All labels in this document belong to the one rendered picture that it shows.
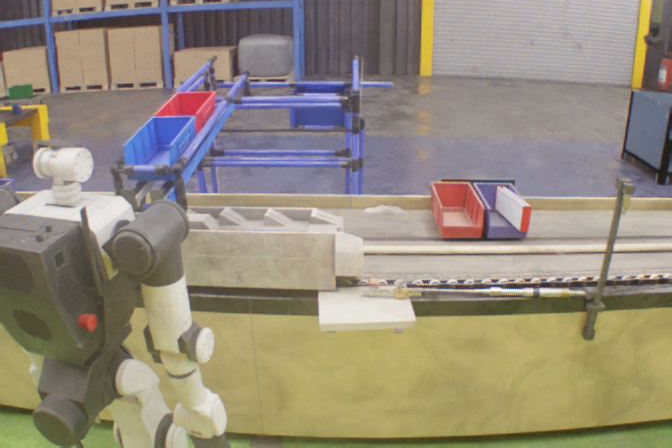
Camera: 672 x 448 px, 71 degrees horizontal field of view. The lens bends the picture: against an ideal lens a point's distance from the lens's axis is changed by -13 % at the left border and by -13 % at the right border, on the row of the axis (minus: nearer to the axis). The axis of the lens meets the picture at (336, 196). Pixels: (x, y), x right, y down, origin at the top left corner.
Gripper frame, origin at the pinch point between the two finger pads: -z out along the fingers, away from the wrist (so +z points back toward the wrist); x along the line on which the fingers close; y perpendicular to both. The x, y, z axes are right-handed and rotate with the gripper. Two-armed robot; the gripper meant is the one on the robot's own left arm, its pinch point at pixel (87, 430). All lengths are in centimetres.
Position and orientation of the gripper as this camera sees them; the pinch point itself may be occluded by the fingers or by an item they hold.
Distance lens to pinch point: 175.2
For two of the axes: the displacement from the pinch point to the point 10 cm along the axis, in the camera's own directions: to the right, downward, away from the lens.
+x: 1.9, -5.4, 8.2
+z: -0.4, -8.4, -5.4
